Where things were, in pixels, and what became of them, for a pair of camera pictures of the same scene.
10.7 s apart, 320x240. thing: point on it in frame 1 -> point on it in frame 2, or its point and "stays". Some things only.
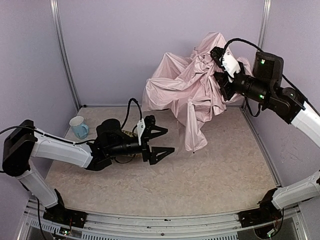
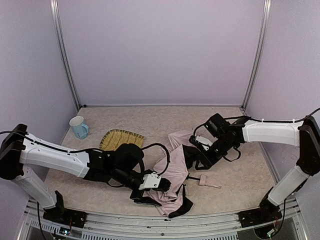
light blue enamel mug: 80,130 stays
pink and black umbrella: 187,88 -> 175,162
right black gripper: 226,87 -> 202,155
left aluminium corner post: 55,8 stays
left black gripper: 146,144 -> 146,193
